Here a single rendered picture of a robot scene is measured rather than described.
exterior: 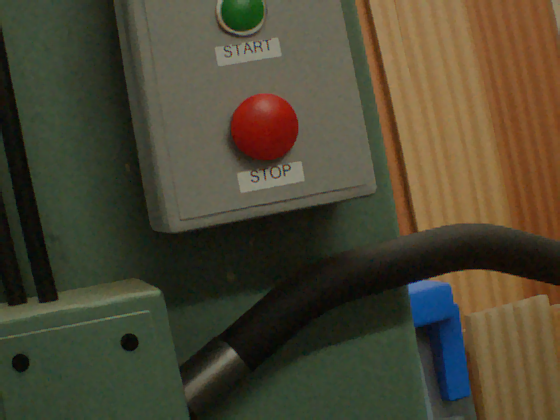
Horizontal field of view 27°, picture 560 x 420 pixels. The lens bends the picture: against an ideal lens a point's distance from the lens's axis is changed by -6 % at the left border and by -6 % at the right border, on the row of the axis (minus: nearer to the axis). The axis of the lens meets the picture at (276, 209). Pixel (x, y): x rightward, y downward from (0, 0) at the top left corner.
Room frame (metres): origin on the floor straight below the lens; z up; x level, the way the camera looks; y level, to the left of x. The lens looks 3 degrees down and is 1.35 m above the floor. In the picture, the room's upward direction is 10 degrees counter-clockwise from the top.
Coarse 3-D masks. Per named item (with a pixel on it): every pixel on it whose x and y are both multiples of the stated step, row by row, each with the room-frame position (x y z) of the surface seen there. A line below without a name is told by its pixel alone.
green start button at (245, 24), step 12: (228, 0) 0.54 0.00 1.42; (240, 0) 0.54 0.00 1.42; (252, 0) 0.54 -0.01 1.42; (216, 12) 0.54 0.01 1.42; (228, 12) 0.54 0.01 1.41; (240, 12) 0.54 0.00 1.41; (252, 12) 0.54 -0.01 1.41; (264, 12) 0.55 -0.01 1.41; (228, 24) 0.54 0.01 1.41; (240, 24) 0.54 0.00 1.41; (252, 24) 0.54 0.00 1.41
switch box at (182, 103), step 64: (128, 0) 0.54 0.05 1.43; (192, 0) 0.54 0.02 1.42; (320, 0) 0.56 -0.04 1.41; (128, 64) 0.57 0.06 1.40; (192, 64) 0.54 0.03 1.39; (256, 64) 0.55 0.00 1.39; (320, 64) 0.55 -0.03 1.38; (192, 128) 0.54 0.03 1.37; (320, 128) 0.55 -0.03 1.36; (192, 192) 0.54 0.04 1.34; (256, 192) 0.55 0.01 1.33; (320, 192) 0.55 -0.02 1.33
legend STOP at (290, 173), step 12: (264, 168) 0.55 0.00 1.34; (276, 168) 0.55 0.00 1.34; (288, 168) 0.55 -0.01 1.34; (300, 168) 0.55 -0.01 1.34; (240, 180) 0.54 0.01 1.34; (252, 180) 0.55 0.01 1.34; (264, 180) 0.55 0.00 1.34; (276, 180) 0.55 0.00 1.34; (288, 180) 0.55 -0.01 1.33; (300, 180) 0.55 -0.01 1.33; (240, 192) 0.54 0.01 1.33
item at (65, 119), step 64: (0, 0) 0.58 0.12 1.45; (64, 0) 0.59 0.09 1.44; (64, 64) 0.59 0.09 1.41; (0, 128) 0.58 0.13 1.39; (64, 128) 0.59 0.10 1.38; (128, 128) 0.59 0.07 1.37; (64, 192) 0.59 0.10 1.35; (128, 192) 0.59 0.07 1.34; (384, 192) 0.62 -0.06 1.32; (64, 256) 0.58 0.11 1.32; (128, 256) 0.59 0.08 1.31; (192, 256) 0.60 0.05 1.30; (256, 256) 0.61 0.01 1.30; (320, 256) 0.61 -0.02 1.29; (192, 320) 0.60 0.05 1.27; (320, 320) 0.61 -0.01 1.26; (384, 320) 0.62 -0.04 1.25; (256, 384) 0.60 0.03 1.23; (320, 384) 0.61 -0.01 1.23; (384, 384) 0.62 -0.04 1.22
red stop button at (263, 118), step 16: (256, 96) 0.54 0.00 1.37; (272, 96) 0.54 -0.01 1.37; (240, 112) 0.54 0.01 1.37; (256, 112) 0.54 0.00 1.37; (272, 112) 0.54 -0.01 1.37; (288, 112) 0.54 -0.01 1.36; (240, 128) 0.54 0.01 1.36; (256, 128) 0.54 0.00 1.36; (272, 128) 0.54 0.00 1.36; (288, 128) 0.54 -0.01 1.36; (240, 144) 0.54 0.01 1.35; (256, 144) 0.54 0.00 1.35; (272, 144) 0.54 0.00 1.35; (288, 144) 0.54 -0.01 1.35
